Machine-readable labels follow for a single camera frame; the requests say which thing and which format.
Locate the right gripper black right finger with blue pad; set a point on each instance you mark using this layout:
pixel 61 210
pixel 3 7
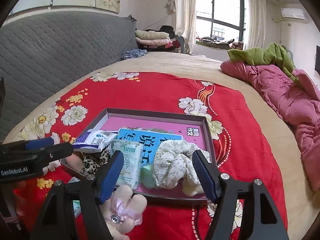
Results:
pixel 260 218

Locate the cream plush bunny purple bow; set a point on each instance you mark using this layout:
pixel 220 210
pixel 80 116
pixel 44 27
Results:
pixel 191 183

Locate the blue white tissue pack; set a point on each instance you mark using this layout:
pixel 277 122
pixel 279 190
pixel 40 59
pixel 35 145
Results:
pixel 93 141

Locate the blue patterned cloth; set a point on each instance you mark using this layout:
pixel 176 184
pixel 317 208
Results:
pixel 133 54

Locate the grey quilted sofa back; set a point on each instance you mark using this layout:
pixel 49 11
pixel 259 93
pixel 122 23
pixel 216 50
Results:
pixel 44 53

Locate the left cream curtain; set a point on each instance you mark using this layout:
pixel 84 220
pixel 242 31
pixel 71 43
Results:
pixel 185 12

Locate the green sponge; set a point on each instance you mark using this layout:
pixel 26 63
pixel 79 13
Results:
pixel 146 177

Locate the pink plush bunny keychain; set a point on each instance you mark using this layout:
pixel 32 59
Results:
pixel 123 211

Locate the green blanket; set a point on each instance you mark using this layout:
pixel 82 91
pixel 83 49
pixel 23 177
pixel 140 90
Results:
pixel 273 54

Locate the pink powder puff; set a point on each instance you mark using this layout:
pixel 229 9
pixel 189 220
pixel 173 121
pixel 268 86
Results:
pixel 75 161

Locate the right cream curtain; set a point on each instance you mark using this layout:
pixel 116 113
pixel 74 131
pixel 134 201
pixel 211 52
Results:
pixel 255 32

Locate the pink quilt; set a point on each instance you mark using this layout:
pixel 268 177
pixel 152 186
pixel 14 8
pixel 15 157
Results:
pixel 297 105

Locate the stack of folded blankets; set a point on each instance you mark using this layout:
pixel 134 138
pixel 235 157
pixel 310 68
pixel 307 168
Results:
pixel 164 40

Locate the black wall television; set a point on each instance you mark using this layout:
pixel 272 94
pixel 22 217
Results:
pixel 317 60

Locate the white floral scrunchie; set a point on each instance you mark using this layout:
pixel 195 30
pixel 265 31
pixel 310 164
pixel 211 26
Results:
pixel 168 165

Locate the leopard print scrunchie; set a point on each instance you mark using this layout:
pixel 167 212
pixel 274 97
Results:
pixel 93 161

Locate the white air conditioner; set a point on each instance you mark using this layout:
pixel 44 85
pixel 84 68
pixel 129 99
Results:
pixel 293 13

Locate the green floral tissue pack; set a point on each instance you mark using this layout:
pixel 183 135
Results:
pixel 132 153

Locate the cream curtain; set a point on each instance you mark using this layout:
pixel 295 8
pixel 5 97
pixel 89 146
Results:
pixel 185 12
pixel 255 32

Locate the black framed window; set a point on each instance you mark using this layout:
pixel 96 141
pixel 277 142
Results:
pixel 221 20

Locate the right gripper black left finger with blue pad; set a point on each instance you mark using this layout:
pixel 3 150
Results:
pixel 56 218

